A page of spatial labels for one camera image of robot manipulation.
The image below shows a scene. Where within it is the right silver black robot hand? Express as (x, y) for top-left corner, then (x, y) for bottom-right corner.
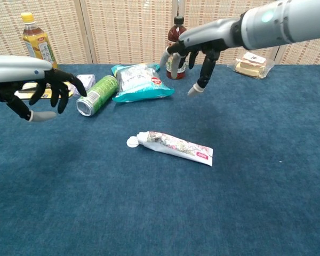
(159, 18), (245, 97)

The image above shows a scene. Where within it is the yellow razor blister pack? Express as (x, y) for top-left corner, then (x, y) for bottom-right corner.
(14, 81), (74, 100)

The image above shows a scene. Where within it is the dark red drink bottle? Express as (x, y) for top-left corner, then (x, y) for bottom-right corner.
(166, 15), (189, 80)

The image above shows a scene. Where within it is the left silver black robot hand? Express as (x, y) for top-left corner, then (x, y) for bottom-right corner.
(0, 55), (87, 123)

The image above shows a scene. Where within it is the teal white snack bag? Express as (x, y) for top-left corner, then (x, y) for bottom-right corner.
(111, 62), (175, 103)

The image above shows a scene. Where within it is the green drink can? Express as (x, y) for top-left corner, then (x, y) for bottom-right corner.
(75, 75), (120, 117)

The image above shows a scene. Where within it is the clear packaged sandwich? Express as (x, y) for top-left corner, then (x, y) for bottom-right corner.
(227, 51), (275, 80)

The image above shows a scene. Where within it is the blue table cloth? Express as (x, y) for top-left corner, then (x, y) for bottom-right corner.
(0, 63), (320, 256)

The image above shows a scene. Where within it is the white floral toothpaste tube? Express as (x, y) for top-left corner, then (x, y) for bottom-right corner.
(126, 130), (214, 167)

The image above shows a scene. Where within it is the small white plastic package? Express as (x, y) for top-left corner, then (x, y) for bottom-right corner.
(74, 74), (97, 97)

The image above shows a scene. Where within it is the yellow-capped tea bottle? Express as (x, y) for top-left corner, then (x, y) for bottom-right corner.
(20, 12), (59, 69)

